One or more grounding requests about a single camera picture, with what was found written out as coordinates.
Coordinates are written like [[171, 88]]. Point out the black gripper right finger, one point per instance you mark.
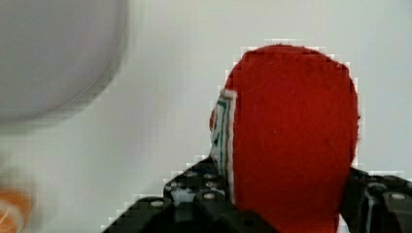
[[377, 204]]

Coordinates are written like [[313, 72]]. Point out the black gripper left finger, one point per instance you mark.
[[202, 177]]

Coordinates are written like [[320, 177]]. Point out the red felt ketchup bottle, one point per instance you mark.
[[284, 134]]

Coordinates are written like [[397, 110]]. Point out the orange felt slice toy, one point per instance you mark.
[[15, 209]]

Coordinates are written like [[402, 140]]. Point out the round grey plate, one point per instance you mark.
[[53, 51]]

